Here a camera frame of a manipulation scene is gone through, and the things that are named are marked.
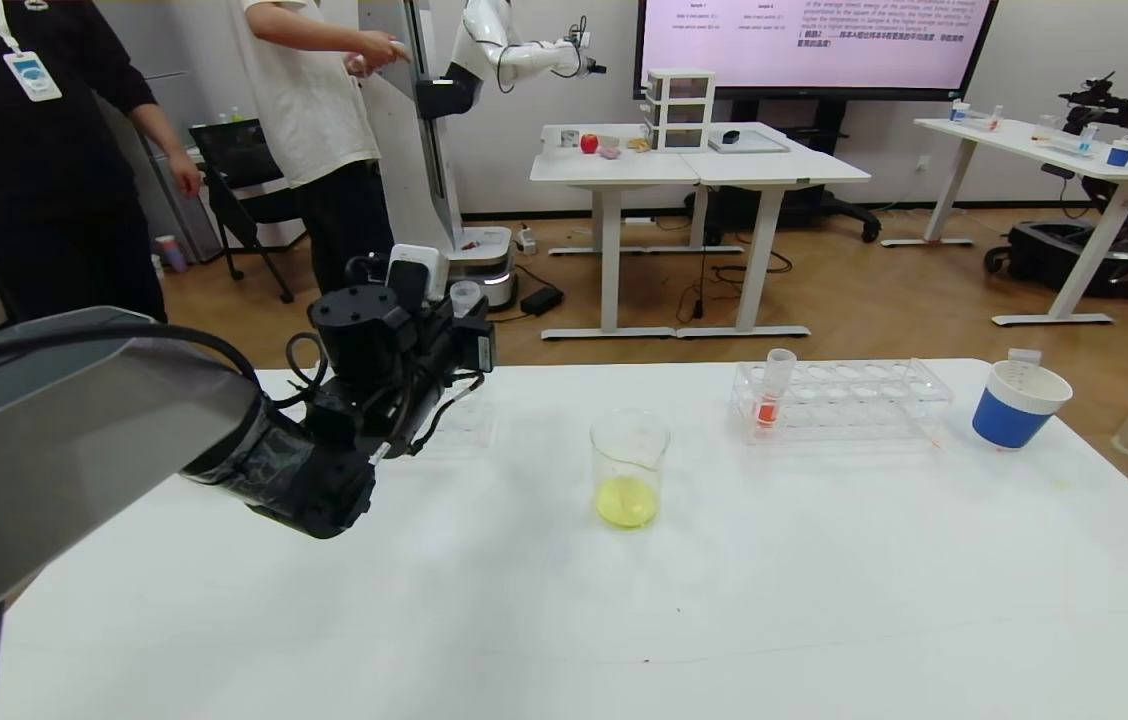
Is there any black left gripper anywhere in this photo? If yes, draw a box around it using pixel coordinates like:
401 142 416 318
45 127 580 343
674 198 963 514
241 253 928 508
414 294 496 384

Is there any clear glass beaker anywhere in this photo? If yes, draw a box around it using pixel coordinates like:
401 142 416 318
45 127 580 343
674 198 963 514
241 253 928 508
590 408 673 531

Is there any white mobile robot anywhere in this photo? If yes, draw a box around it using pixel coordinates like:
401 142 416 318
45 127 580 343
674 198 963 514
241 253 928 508
359 0 608 311

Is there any person in white shirt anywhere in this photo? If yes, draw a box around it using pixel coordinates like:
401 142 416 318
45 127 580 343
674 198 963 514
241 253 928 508
229 0 415 296

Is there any white drawer organizer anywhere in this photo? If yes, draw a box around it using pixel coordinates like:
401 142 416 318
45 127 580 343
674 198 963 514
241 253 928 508
638 70 717 154

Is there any black office chair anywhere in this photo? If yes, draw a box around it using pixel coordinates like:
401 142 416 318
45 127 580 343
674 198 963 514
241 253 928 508
189 118 310 303

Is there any grey flat tray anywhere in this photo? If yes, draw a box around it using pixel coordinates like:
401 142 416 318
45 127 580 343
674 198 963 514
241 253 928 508
707 131 790 156

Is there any black display stand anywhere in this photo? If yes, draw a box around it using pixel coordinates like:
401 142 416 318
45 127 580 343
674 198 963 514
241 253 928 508
684 100 880 247

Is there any grey metal cabinet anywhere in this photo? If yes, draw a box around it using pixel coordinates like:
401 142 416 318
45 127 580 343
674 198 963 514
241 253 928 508
124 0 255 266

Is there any person in black clothes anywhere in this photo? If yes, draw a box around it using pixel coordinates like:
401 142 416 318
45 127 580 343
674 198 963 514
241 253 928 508
0 0 203 331

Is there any blue white paper cup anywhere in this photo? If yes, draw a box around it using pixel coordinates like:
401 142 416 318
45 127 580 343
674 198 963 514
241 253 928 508
972 360 1074 451

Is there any long white desk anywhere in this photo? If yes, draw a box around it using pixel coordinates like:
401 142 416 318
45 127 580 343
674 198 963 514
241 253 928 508
879 116 1128 329

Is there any black mobile robot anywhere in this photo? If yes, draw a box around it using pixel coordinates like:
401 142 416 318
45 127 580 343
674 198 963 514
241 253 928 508
984 35 1128 303

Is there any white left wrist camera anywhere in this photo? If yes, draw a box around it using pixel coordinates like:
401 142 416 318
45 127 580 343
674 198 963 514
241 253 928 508
386 244 450 303

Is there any large wall display screen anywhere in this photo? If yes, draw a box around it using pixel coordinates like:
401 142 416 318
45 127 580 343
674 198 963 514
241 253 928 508
634 0 1000 103

